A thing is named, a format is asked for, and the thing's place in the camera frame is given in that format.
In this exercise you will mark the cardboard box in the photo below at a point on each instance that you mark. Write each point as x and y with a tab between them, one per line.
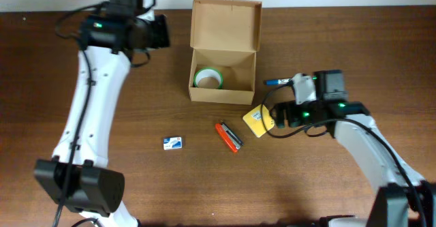
225	35

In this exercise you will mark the green tape roll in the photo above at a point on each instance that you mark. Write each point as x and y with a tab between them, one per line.
208	78

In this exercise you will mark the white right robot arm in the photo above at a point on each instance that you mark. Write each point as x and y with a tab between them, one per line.
403	196

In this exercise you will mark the yellow sticky note pad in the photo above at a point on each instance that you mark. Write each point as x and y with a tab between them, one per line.
259	121

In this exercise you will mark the blue white marker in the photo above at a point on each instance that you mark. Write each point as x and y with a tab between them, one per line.
276	82

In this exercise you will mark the blue white staples box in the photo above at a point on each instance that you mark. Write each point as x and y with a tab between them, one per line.
171	143

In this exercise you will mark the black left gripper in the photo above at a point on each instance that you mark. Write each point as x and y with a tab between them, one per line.
162	31

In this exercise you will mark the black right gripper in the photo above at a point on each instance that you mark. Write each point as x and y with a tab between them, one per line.
278	114

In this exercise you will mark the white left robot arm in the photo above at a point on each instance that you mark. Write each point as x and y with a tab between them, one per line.
76	177

